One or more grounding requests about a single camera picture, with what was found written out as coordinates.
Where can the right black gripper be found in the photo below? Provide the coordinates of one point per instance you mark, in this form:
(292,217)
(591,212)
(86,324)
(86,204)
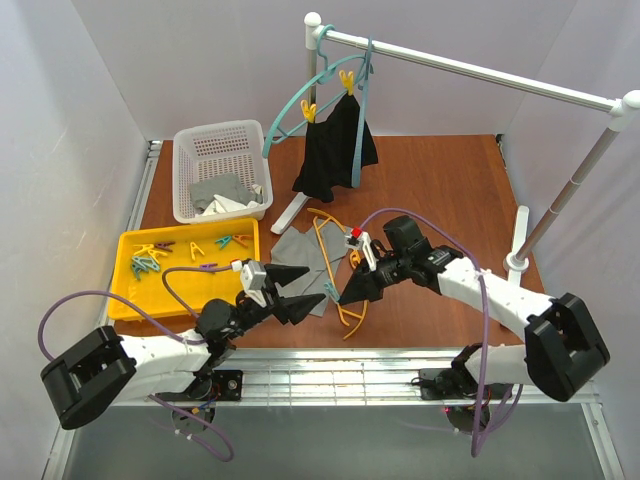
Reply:
(378,275)

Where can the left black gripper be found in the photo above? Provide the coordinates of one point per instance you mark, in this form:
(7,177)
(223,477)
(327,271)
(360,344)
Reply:
(275,298)

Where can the yellow hanger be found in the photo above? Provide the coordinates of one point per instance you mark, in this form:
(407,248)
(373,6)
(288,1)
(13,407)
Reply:
(349,319)

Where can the light blue clothespin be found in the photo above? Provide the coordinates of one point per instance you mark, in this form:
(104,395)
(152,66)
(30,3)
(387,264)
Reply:
(332,292)

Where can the grey underwear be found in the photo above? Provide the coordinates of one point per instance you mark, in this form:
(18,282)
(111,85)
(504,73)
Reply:
(295,248)

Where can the grey-blue hanger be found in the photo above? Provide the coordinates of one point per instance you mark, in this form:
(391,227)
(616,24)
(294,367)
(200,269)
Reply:
(359,140)

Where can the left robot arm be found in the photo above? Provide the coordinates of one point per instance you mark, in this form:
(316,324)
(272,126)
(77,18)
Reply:
(105,367)

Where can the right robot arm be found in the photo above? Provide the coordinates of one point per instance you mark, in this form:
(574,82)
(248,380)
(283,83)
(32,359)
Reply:
(561,348)

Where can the black underwear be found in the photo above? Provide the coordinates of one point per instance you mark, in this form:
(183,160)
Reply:
(329,152)

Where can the teal hanger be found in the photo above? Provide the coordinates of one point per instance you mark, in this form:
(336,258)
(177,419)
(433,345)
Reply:
(322,71)

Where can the orange clothespin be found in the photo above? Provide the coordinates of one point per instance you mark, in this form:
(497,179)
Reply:
(242,239)

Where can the teal clothespin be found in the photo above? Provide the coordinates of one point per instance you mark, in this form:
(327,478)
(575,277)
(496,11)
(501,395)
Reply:
(143,264)
(223,241)

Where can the yellow clothespin in tray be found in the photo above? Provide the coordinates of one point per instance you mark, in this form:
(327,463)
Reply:
(195,251)

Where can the white cloth in basket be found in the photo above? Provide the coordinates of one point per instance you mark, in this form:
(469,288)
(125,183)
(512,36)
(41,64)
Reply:
(227,204)

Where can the dark grey cloth in basket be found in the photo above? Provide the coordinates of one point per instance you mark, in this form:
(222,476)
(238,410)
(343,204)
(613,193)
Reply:
(205,195)

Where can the purple clothespin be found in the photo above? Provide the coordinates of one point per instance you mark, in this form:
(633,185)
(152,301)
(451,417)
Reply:
(163,246)

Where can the white laundry basket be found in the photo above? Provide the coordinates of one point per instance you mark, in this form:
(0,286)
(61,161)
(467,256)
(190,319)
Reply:
(232,149)

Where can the teal clothespin left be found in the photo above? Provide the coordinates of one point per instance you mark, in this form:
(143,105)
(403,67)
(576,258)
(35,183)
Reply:
(143,264)

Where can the yellow tray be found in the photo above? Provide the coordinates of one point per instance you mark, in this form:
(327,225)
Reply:
(182,284)

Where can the yellow clothespin left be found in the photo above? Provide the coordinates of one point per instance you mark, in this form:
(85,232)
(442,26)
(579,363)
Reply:
(309,111)

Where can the yellow clothespin right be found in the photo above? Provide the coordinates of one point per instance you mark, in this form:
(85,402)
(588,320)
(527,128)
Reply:
(347,79)

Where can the white clothes rack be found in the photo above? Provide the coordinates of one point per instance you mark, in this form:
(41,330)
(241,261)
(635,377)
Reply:
(464,185)

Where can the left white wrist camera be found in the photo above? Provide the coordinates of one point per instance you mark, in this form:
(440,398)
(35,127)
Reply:
(253,277)

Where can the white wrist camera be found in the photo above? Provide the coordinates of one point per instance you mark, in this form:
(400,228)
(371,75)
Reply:
(359,244)
(253,277)

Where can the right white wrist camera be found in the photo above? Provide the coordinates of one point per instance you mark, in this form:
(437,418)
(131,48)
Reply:
(359,244)

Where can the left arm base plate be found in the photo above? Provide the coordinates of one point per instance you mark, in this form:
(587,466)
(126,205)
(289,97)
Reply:
(225,387)

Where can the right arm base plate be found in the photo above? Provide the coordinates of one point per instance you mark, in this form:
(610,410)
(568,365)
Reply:
(445,384)

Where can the aluminium rail frame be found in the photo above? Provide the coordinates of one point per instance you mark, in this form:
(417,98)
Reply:
(380,378)

